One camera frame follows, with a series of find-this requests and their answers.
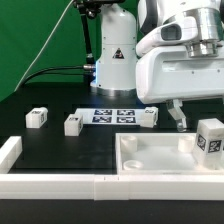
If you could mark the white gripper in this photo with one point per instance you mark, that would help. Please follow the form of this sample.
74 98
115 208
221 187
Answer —
168 73

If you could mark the white square tabletop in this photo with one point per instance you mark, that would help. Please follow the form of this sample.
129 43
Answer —
160 154

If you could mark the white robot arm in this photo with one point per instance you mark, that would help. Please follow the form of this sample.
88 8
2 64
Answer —
121 32

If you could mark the fiducial marker sheet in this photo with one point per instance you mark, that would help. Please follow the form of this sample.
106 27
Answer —
96 116

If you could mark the white U-shaped fence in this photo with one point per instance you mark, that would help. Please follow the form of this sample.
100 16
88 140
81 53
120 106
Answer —
102 187

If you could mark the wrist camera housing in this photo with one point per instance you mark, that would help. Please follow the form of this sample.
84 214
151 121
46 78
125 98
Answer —
171 34

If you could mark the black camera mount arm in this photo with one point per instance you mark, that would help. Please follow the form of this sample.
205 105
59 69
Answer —
89 9

